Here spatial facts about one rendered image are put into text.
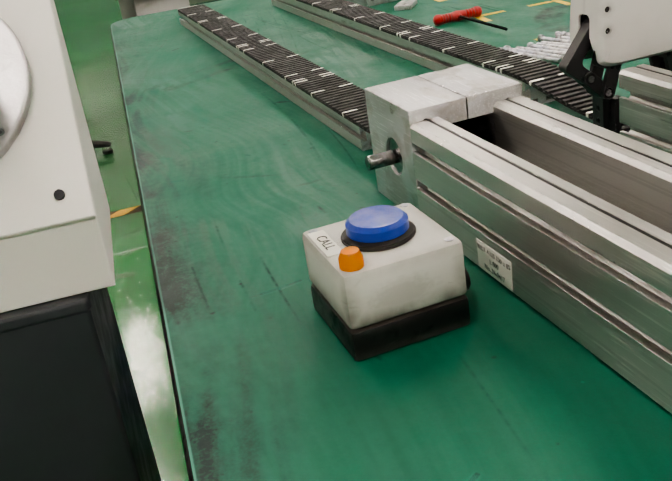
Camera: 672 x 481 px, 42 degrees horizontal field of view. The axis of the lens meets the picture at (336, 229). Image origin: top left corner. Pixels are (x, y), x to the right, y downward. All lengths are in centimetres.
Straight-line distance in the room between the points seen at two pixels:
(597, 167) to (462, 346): 15
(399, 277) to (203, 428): 14
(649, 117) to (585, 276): 27
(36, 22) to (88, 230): 19
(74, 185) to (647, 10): 49
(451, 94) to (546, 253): 21
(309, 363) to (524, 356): 13
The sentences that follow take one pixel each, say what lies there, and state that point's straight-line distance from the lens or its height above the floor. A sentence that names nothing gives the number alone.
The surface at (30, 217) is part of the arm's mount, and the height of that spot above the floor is 85.
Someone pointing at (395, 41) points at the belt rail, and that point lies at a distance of 126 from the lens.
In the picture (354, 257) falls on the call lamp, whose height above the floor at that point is 85.
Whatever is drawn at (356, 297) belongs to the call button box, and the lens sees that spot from 52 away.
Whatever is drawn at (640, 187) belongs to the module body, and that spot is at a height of 85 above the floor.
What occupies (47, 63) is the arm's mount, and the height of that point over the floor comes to 94.
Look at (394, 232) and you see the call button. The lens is 54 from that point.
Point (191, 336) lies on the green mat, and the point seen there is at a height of 78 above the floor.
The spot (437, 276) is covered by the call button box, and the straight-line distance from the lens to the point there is 54.
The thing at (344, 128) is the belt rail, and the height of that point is 79.
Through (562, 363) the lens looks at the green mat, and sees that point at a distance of 53.
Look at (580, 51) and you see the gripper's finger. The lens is 80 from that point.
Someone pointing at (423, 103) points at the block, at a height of 87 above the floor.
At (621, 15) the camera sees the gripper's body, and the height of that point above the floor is 90.
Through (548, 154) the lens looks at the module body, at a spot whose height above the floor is 84.
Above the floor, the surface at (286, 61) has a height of 81.
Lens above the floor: 107
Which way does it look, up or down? 24 degrees down
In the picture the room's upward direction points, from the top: 9 degrees counter-clockwise
